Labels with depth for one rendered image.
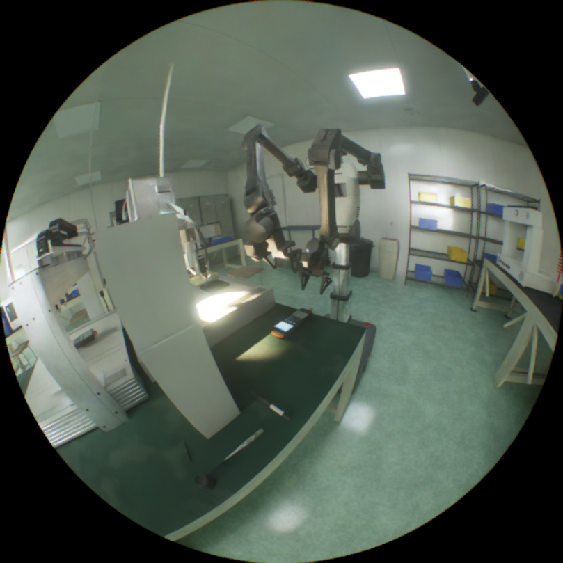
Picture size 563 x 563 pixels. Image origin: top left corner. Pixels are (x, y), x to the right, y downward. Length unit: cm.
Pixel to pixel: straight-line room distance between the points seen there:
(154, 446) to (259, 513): 78
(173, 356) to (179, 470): 31
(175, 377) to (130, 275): 18
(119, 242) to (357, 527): 134
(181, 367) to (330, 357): 45
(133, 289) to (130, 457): 47
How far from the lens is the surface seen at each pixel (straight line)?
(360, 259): 325
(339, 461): 123
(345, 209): 104
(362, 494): 123
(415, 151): 371
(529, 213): 208
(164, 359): 31
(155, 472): 55
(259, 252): 52
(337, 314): 129
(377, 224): 361
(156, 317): 29
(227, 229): 538
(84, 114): 266
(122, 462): 63
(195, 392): 38
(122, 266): 26
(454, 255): 323
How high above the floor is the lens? 119
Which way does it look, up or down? 21 degrees down
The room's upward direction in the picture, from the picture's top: 6 degrees counter-clockwise
